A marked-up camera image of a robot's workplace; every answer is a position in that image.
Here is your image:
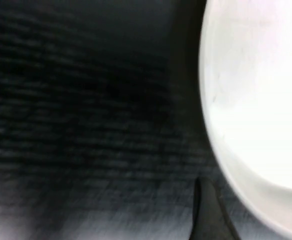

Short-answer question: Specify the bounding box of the white round plate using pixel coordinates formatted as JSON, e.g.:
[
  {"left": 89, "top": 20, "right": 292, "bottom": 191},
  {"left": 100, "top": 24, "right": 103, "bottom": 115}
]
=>
[{"left": 197, "top": 0, "right": 292, "bottom": 240}]

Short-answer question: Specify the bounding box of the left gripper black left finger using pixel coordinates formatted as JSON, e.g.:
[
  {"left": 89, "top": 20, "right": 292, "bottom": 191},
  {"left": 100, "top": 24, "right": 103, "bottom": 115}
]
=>
[{"left": 189, "top": 176, "right": 242, "bottom": 240}]

